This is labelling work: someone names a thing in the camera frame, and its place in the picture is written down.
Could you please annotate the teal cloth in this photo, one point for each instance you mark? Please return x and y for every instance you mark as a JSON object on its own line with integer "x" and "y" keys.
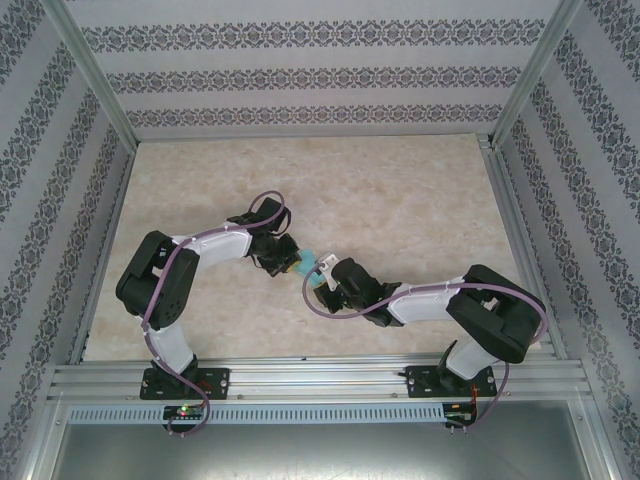
{"x": 306, "y": 260}

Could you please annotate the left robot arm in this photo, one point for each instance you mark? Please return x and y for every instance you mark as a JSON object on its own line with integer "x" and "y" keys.
{"x": 222, "y": 247}

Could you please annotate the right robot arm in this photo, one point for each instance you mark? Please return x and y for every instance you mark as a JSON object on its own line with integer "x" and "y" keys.
{"x": 420, "y": 305}

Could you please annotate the grey sheet metal panel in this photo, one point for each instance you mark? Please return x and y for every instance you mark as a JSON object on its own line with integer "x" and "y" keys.
{"x": 320, "y": 455}

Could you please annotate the right controller board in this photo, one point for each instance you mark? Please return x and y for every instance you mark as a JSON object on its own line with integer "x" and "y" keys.
{"x": 457, "y": 415}

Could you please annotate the controller board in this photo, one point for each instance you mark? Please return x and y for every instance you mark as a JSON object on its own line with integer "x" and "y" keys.
{"x": 182, "y": 411}
{"x": 457, "y": 415}

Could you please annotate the left controller board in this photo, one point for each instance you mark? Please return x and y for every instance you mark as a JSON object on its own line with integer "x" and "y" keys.
{"x": 182, "y": 411}

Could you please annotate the aluminium mounting rail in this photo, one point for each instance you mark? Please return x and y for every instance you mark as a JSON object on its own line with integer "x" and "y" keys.
{"x": 310, "y": 380}

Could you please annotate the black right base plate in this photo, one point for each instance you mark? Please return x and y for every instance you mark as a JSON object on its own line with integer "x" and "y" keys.
{"x": 417, "y": 380}

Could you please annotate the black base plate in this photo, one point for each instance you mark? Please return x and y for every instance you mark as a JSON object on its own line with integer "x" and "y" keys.
{"x": 220, "y": 382}
{"x": 417, "y": 380}

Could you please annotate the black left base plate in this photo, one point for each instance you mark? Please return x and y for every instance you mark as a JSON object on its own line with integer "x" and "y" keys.
{"x": 220, "y": 382}

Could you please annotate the aluminium frame post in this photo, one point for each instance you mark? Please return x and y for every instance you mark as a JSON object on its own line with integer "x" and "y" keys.
{"x": 535, "y": 75}
{"x": 95, "y": 75}

